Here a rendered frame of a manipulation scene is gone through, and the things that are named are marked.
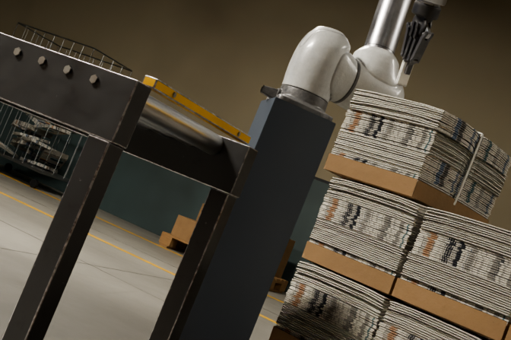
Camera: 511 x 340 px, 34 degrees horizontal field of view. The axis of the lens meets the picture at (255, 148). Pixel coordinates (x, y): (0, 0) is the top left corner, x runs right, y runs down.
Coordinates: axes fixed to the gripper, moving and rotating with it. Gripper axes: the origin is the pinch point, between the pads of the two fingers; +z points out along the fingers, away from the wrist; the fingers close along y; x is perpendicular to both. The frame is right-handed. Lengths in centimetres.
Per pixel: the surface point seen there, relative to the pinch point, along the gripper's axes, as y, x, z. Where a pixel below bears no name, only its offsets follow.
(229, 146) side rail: -30, 53, 21
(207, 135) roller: -34, 60, 18
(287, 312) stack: -35, 28, 59
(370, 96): -18.0, 16.6, 4.6
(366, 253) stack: -43, 17, 37
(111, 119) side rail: -65, 87, 9
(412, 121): -31.5, 10.5, 5.5
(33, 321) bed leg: -77, 94, 44
